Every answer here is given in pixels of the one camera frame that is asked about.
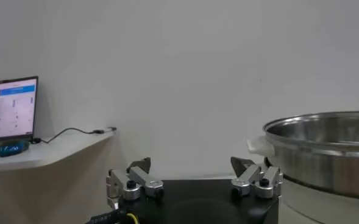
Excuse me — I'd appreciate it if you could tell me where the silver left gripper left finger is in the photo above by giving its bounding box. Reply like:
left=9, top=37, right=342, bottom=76
left=105, top=157, right=165, bottom=211

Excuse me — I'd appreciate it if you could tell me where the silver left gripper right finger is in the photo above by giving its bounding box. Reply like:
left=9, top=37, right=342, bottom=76
left=230, top=156, right=283, bottom=199

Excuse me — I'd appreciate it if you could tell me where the perforated steel steamer basket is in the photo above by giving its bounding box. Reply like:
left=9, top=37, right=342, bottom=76
left=246, top=111, right=359, bottom=201

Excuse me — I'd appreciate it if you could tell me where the white electric cooker base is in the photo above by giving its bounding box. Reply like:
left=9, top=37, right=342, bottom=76
left=278, top=178, right=359, bottom=224

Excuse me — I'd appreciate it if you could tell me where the white side desk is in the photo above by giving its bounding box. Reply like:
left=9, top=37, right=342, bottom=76
left=0, top=129, right=116, bottom=174

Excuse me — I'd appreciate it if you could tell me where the blue computer mouse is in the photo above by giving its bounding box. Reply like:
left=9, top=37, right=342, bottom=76
left=0, top=139, right=30, bottom=158

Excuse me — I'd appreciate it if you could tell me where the black laptop adapter cable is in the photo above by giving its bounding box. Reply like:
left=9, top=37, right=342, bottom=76
left=29, top=126, right=118, bottom=145

